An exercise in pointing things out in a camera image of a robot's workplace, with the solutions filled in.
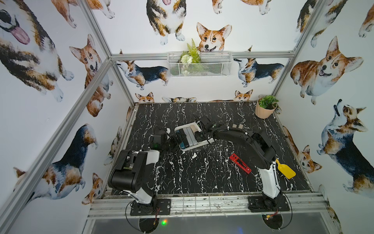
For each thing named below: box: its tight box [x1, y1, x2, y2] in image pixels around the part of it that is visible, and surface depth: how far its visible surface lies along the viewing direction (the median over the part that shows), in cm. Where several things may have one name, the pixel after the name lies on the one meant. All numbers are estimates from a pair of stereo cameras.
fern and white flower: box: [179, 38, 202, 76], surface depth 85 cm
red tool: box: [229, 153, 252, 175], surface depth 90 cm
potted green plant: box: [255, 95, 280, 119], surface depth 106 cm
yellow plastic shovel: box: [275, 158, 297, 180], surface depth 86 cm
